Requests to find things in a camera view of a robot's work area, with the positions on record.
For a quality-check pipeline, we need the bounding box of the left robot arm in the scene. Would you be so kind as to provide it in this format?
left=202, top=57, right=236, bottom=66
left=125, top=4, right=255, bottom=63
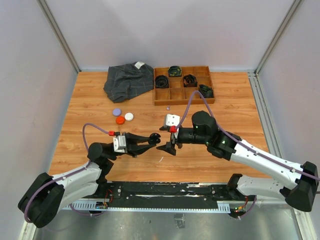
left=17, top=132, right=161, bottom=228

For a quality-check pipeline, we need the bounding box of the black earbud case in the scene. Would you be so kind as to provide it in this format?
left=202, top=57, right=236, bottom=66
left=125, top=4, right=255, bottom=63
left=148, top=132, right=161, bottom=145

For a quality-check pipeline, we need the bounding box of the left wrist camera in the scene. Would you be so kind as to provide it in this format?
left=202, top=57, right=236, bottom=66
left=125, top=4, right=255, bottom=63
left=113, top=135, right=127, bottom=153

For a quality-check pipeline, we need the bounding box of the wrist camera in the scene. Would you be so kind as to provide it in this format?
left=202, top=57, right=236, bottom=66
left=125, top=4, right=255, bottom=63
left=163, top=114, right=181, bottom=133
left=113, top=135, right=127, bottom=153

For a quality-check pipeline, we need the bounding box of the orange earbud case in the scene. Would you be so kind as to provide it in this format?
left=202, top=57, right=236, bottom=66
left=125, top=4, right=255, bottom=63
left=115, top=116, right=126, bottom=125

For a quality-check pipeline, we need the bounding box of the purple cable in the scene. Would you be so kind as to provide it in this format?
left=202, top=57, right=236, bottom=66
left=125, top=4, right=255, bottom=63
left=169, top=90, right=320, bottom=182
left=24, top=122, right=116, bottom=225

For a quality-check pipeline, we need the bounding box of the white earbud case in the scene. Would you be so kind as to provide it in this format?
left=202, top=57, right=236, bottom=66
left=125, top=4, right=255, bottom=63
left=124, top=112, right=134, bottom=122

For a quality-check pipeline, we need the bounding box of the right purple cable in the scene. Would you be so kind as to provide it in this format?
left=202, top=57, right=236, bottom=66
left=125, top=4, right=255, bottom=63
left=169, top=90, right=320, bottom=182

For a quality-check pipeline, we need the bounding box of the brown rolled belt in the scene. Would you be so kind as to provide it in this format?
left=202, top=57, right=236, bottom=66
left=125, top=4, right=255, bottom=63
left=183, top=74, right=198, bottom=88

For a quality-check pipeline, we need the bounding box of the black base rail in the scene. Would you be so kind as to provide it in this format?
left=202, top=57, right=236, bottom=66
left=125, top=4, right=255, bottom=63
left=84, top=180, right=247, bottom=211

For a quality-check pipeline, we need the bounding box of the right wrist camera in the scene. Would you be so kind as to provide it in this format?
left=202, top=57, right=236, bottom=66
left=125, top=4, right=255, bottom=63
left=163, top=114, right=181, bottom=133

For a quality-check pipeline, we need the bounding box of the grey checked cloth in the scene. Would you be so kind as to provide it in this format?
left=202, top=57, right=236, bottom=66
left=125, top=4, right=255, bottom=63
left=103, top=61, right=154, bottom=103

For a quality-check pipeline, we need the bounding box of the black rolled belt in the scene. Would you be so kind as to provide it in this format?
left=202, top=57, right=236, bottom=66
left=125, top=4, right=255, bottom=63
left=154, top=75, right=169, bottom=89

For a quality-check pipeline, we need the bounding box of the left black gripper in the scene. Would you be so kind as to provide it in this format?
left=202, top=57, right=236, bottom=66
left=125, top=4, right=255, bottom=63
left=108, top=131, right=156, bottom=158

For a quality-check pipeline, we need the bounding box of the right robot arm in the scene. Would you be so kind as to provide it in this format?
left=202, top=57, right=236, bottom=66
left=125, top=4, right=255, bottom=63
left=158, top=111, right=319, bottom=212

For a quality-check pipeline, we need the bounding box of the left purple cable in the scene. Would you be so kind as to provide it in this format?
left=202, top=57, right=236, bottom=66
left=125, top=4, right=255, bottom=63
left=24, top=122, right=116, bottom=225

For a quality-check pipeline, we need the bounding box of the purple earbud case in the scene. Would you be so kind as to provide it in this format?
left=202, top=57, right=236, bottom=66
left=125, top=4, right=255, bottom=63
left=112, top=108, right=122, bottom=117

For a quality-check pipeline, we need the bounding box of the dark green rolled tie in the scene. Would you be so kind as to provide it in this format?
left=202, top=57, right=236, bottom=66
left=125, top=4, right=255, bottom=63
left=198, top=84, right=214, bottom=99

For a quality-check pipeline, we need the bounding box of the green patterned rolled tie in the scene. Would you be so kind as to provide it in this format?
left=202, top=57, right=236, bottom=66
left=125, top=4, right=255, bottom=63
left=168, top=65, right=182, bottom=77

